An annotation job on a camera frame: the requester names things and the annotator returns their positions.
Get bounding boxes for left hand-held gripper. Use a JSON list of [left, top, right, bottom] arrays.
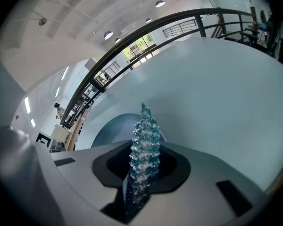
[[36, 132, 66, 153]]

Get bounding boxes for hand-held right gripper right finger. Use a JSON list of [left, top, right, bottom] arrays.
[[141, 140, 267, 224]]

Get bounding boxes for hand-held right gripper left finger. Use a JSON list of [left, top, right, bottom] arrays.
[[34, 140, 132, 221]]

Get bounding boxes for white box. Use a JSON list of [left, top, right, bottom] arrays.
[[50, 124, 70, 150]]

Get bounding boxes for wooden side table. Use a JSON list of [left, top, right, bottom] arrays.
[[66, 118, 84, 152]]

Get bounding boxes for black mezzanine railing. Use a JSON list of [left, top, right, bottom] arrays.
[[162, 19, 198, 39], [103, 64, 120, 77]]

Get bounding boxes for glass entrance doors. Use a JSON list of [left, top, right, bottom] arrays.
[[122, 33, 160, 68]]

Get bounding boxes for black curved metal railing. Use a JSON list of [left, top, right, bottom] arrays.
[[61, 8, 274, 127]]

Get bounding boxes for tripod with equipment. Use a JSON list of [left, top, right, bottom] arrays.
[[240, 6, 283, 63]]

